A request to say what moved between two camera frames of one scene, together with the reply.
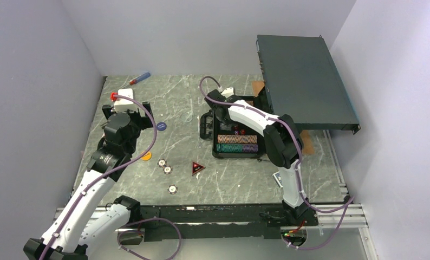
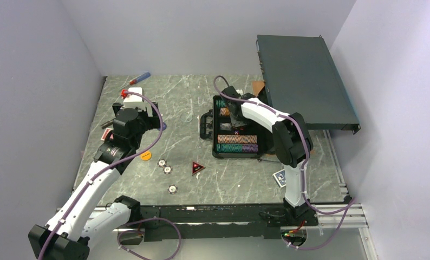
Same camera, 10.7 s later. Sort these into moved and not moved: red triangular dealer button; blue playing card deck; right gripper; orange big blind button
Moved: right gripper
Not moved: blue playing card deck; orange big blind button; red triangular dealer button
